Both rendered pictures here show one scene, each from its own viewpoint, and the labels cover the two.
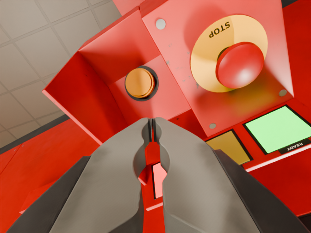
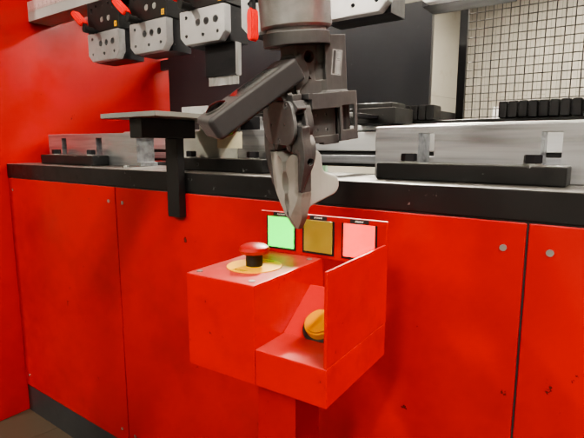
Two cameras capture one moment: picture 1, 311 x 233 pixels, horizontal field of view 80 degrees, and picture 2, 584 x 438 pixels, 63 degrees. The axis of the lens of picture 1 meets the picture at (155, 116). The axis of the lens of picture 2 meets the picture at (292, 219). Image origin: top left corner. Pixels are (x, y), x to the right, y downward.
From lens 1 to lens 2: 50 cm
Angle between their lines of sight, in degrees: 63
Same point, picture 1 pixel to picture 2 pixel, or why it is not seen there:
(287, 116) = (271, 235)
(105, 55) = (314, 355)
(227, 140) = (309, 243)
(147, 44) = (282, 340)
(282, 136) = (282, 224)
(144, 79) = (312, 319)
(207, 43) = (251, 270)
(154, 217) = (475, 263)
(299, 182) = not seen: hidden behind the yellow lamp
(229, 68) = (256, 245)
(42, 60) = not seen: outside the picture
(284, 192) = not seen: hidden behind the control
